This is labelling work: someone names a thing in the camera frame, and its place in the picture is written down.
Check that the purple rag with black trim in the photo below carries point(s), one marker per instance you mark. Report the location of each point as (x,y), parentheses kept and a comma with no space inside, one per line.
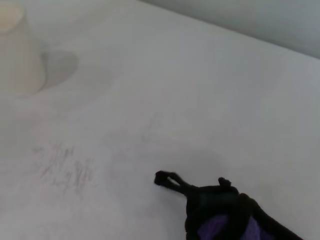
(225,212)

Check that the white paper cup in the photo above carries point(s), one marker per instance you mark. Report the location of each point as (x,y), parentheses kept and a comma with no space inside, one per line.
(17,55)

